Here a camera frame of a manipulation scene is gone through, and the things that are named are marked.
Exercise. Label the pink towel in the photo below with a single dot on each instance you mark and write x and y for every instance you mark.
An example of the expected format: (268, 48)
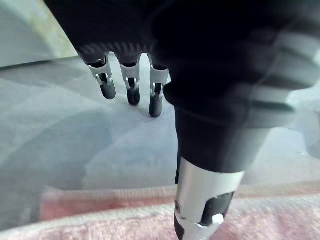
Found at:
(112, 220)

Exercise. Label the white translucent container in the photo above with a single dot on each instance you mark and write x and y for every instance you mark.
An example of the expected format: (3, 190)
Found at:
(310, 120)

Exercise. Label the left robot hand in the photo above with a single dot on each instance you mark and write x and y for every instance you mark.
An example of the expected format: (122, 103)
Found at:
(205, 75)

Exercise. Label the white wash basin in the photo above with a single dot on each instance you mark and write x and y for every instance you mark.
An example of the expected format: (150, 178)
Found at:
(22, 32)

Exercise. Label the grey white banded object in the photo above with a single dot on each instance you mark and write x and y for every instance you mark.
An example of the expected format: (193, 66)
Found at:
(282, 75)

